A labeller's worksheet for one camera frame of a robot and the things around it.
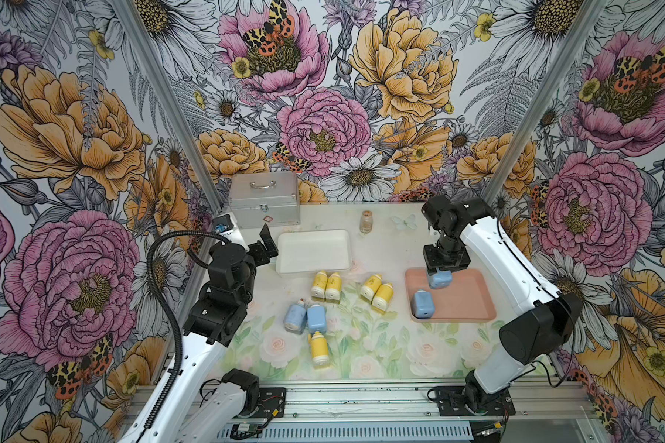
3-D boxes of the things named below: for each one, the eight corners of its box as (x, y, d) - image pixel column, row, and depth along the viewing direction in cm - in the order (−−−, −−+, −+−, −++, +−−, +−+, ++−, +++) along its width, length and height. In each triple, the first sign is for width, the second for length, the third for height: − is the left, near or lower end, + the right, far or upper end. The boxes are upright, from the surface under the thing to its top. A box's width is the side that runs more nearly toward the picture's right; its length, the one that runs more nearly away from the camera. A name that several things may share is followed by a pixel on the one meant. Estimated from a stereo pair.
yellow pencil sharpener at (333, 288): (325, 303, 94) (324, 292, 89) (331, 281, 100) (330, 270, 94) (339, 305, 94) (339, 295, 88) (343, 283, 99) (343, 272, 93)
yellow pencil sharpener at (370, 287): (359, 301, 95) (360, 290, 89) (369, 281, 100) (371, 270, 94) (370, 306, 94) (372, 296, 88) (380, 286, 98) (383, 275, 93)
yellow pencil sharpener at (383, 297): (369, 309, 93) (371, 299, 87) (377, 291, 97) (380, 280, 91) (385, 316, 91) (388, 306, 85) (392, 297, 95) (396, 287, 90)
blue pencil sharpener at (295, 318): (287, 334, 87) (283, 325, 81) (290, 310, 92) (287, 300, 87) (306, 334, 87) (303, 325, 82) (308, 311, 92) (305, 300, 87)
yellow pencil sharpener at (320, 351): (311, 369, 82) (309, 361, 75) (313, 340, 87) (311, 330, 81) (329, 369, 82) (328, 361, 75) (329, 340, 87) (329, 330, 81)
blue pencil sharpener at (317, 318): (307, 337, 87) (305, 328, 82) (309, 313, 92) (307, 304, 87) (326, 337, 87) (326, 329, 82) (327, 313, 92) (327, 304, 87)
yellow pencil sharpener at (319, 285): (312, 300, 95) (310, 290, 89) (316, 281, 99) (314, 270, 94) (324, 302, 94) (323, 292, 89) (327, 283, 99) (327, 272, 93)
